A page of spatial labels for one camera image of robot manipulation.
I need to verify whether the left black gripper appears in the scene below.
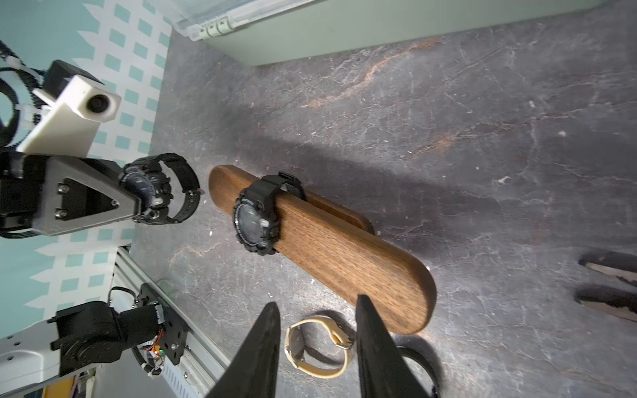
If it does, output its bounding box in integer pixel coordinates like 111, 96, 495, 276
1, 151, 141, 239

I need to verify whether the large black digital watch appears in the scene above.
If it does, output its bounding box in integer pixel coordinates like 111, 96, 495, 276
232, 172, 307, 256

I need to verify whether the black rugged sport watch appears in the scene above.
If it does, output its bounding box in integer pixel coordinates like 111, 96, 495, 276
119, 153, 202, 226

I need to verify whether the wooden watch stand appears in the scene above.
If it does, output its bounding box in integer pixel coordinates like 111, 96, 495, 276
209, 165, 436, 335

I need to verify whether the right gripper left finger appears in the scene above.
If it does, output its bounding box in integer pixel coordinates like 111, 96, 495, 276
207, 302, 281, 397

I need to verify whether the beige strap watch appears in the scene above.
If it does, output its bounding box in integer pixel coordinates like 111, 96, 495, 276
284, 315, 353, 380

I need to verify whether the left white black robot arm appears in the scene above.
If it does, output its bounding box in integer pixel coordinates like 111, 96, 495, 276
1, 44, 167, 348

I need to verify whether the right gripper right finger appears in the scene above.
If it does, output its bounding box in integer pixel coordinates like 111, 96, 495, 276
355, 295, 426, 397

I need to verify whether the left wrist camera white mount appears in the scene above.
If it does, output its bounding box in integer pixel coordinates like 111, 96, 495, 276
17, 75, 121, 158

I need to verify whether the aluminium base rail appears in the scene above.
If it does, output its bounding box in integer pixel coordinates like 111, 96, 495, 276
111, 248, 230, 397

